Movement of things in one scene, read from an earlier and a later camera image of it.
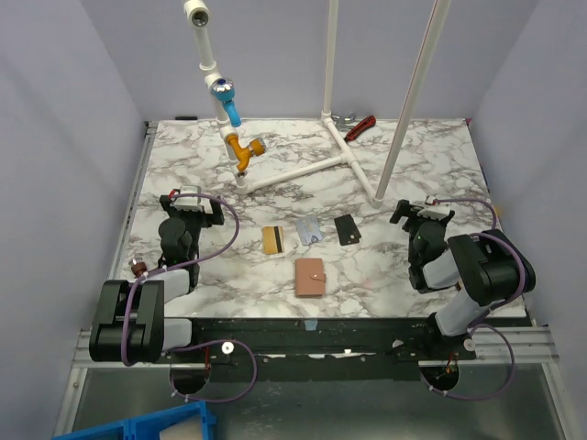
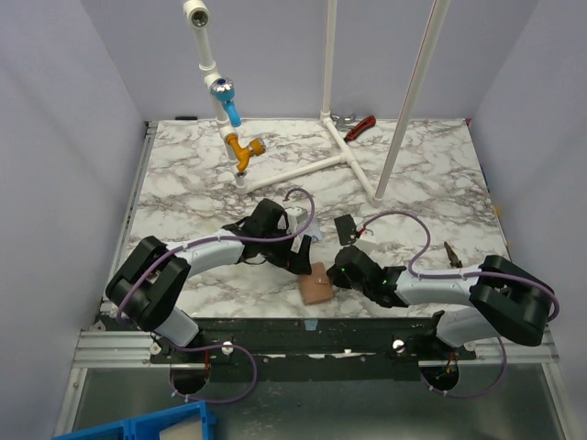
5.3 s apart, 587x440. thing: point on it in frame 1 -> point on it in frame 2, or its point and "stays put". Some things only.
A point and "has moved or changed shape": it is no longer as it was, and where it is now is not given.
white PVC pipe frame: [197, 16] stays put
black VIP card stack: [347, 230] stays put
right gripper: [402, 212] -> [342, 270]
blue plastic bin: [188, 422] stays put
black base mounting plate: [310, 349] stays put
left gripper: [208, 218] -> [297, 262]
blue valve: [223, 89] stays put
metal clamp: [346, 120] stays put
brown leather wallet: [310, 278] has moved or changed shape
